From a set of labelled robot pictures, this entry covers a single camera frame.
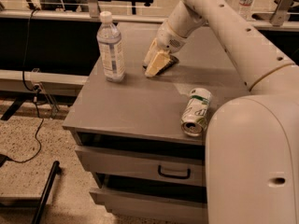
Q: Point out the black drawer handle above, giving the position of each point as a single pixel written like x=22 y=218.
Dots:
x=174 y=174

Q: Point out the black metal stand leg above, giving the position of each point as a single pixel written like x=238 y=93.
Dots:
x=55 y=170

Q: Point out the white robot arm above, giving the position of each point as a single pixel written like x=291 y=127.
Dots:
x=252 y=141

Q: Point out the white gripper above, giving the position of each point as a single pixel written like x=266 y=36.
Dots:
x=169 y=39

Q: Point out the grey drawer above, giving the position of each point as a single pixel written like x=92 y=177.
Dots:
x=146 y=206
x=138 y=165

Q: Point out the distant water bottle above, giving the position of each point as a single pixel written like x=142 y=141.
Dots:
x=244 y=8

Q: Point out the white green soda can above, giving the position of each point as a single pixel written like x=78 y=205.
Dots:
x=194 y=117

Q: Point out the grey drawer cabinet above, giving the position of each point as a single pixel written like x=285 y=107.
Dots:
x=143 y=114

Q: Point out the upper grey drawer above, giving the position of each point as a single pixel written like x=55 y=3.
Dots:
x=138 y=165

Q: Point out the lower grey drawer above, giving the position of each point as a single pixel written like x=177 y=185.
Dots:
x=146 y=206

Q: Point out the clear plastic water bottle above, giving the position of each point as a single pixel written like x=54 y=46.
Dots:
x=110 y=46

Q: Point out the grey metal railing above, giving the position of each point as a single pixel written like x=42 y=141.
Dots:
x=287 y=26

